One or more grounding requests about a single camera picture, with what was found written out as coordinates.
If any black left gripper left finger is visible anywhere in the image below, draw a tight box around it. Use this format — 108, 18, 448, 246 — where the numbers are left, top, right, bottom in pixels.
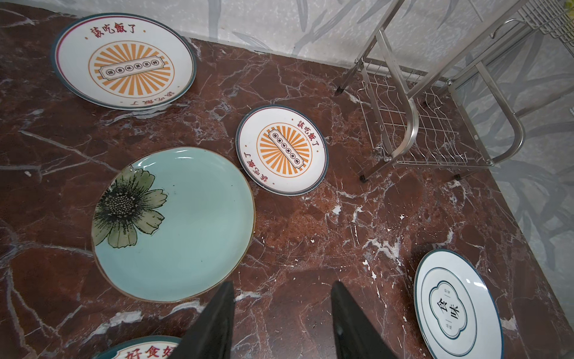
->
169, 281, 235, 359

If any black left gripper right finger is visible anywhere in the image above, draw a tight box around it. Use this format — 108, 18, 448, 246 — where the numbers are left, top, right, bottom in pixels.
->
330, 281, 396, 359

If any white plate green rim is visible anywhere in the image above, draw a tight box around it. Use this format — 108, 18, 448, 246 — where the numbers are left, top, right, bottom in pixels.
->
414, 249, 504, 358

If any stainless steel dish rack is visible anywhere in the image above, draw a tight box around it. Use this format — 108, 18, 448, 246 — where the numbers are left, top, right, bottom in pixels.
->
337, 1, 573, 182

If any white plate dark lettered rim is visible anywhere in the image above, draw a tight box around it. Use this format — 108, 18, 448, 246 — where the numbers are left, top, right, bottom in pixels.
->
94, 336, 181, 359

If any green flower plate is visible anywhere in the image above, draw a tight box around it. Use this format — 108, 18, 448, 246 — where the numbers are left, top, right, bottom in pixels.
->
91, 147, 256, 302

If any small orange sunburst plate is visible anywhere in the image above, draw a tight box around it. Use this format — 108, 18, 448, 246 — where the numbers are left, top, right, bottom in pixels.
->
236, 106, 329, 196

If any large orange sunburst plate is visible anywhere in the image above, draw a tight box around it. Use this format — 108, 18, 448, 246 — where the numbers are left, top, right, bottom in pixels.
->
51, 13, 197, 111

